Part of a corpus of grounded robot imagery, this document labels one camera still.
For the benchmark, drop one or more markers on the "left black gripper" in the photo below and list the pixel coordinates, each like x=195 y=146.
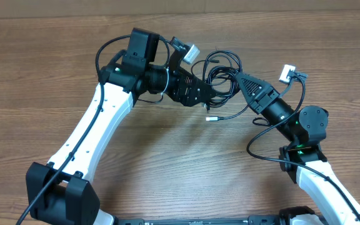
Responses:
x=189 y=98

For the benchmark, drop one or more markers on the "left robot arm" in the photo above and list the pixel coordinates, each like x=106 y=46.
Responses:
x=61 y=191

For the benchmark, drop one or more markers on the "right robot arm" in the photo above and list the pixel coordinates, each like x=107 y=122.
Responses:
x=302 y=158

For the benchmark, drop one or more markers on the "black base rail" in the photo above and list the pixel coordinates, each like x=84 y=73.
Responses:
x=250 y=220

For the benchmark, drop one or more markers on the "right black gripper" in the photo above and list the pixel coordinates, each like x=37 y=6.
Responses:
x=260 y=102

